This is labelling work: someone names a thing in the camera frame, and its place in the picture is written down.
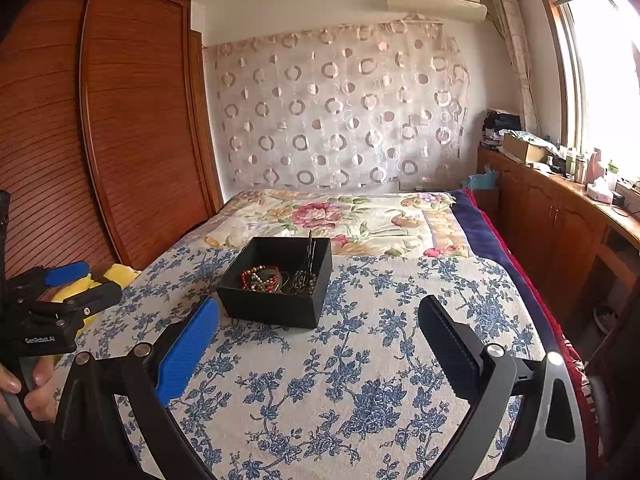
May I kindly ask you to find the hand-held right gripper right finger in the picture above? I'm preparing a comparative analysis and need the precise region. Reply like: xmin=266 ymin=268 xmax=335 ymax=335
xmin=417 ymin=295 xmax=586 ymax=480

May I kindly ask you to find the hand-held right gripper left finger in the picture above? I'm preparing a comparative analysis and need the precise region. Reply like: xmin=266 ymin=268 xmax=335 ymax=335
xmin=50 ymin=296 xmax=221 ymax=480

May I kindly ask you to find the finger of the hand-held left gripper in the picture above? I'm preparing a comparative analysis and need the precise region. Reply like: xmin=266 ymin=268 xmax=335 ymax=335
xmin=10 ymin=261 xmax=91 ymax=295
xmin=17 ymin=282 xmax=123 ymax=328

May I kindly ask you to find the black cardboard box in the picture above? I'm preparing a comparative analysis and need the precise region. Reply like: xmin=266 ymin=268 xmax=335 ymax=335
xmin=216 ymin=236 xmax=333 ymax=330

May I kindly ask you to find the red cord bracelet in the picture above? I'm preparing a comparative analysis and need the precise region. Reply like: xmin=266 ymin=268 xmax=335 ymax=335
xmin=240 ymin=266 xmax=282 ymax=294

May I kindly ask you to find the pale green jade bangle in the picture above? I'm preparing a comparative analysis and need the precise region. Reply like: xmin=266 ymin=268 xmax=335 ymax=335
xmin=262 ymin=267 xmax=294 ymax=294

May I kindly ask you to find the dark bead bracelet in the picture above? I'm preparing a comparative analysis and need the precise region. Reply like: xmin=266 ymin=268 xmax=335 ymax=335
xmin=284 ymin=269 xmax=317 ymax=296

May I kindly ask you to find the dark metal hairpin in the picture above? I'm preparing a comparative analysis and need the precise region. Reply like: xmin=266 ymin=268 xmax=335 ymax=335
xmin=301 ymin=230 xmax=319 ymax=275

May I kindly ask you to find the person's left hand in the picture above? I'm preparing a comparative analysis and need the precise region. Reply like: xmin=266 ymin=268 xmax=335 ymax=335
xmin=0 ymin=359 xmax=57 ymax=426

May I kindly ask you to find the yellow plush cushion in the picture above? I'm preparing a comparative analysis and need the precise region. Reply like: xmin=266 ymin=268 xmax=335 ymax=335
xmin=52 ymin=262 xmax=143 ymax=332

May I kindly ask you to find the blue floral bedsheet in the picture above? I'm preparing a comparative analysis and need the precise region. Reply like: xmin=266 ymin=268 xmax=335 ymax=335
xmin=52 ymin=245 xmax=548 ymax=480

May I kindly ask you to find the navy blue blanket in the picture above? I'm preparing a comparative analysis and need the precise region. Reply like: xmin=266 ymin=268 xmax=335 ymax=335
xmin=447 ymin=189 xmax=562 ymax=352

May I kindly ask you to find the red blanket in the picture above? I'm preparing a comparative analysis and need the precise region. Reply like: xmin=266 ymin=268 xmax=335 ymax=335
xmin=464 ymin=189 xmax=604 ymax=467

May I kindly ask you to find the wooden slatted wardrobe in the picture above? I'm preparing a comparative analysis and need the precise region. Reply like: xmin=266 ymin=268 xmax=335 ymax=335
xmin=0 ymin=0 xmax=224 ymax=282

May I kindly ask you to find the wooden window cabinet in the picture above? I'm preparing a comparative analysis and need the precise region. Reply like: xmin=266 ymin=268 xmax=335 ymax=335
xmin=475 ymin=145 xmax=640 ymax=342

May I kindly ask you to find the dark chair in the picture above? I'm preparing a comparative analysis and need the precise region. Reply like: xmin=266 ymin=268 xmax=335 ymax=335
xmin=584 ymin=305 xmax=640 ymax=480

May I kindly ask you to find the pink floral blanket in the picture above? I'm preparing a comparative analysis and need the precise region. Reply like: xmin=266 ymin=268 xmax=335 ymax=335
xmin=200 ymin=189 xmax=476 ymax=261

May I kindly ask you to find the brown cardboard box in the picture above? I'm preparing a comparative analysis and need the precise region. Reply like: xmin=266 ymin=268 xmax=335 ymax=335
xmin=501 ymin=132 xmax=549 ymax=164

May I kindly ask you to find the group of small bottles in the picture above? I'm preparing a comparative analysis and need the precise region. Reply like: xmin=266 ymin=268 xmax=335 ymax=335
xmin=556 ymin=146 xmax=589 ymax=184

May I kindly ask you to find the pile of dark bags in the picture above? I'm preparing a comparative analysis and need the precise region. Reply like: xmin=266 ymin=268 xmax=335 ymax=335
xmin=481 ymin=109 xmax=524 ymax=151

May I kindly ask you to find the pink figurine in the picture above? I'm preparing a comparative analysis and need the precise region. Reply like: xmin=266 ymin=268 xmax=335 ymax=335
xmin=585 ymin=149 xmax=607 ymax=186

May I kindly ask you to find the circle-patterned sheer curtain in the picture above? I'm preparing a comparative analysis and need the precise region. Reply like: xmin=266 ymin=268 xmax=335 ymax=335
xmin=202 ymin=20 xmax=472 ymax=194

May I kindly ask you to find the patterned window curtain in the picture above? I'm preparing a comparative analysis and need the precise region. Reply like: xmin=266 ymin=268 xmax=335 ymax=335
xmin=487 ymin=0 xmax=542 ymax=134

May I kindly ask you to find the wood-framed window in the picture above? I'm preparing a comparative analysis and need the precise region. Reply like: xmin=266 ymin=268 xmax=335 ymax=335
xmin=531 ymin=0 xmax=640 ymax=182

